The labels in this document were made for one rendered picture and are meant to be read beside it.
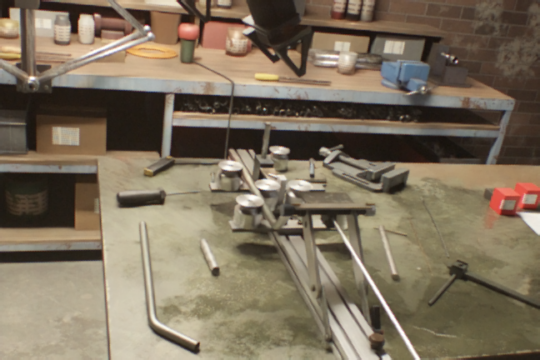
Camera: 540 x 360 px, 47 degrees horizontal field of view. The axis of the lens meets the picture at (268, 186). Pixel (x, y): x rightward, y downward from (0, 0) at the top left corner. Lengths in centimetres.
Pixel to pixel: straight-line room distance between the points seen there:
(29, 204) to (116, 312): 186
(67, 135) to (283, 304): 170
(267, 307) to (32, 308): 161
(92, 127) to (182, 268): 155
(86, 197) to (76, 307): 47
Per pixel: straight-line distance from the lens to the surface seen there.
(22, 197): 277
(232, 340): 92
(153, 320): 92
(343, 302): 100
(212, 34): 306
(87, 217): 272
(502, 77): 404
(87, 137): 257
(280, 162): 149
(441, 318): 107
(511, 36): 399
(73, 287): 260
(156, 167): 141
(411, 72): 271
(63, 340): 234
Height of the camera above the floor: 144
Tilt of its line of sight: 23 degrees down
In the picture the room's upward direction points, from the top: 8 degrees clockwise
